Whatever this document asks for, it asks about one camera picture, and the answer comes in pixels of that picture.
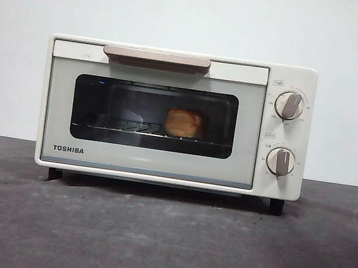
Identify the metal wire oven rack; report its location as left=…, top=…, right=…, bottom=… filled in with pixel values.
left=71, top=110, right=233, bottom=149

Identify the glass oven door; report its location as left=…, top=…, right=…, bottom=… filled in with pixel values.
left=37, top=36, right=271, bottom=191

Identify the cream Toshiba toaster oven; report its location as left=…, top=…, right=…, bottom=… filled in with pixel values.
left=28, top=30, right=320, bottom=219

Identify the golden bread loaf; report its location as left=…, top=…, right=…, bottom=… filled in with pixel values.
left=163, top=106, right=207, bottom=141

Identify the cream oven knob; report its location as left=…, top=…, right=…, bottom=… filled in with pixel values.
left=264, top=145, right=298, bottom=178
left=273, top=89, right=307, bottom=122

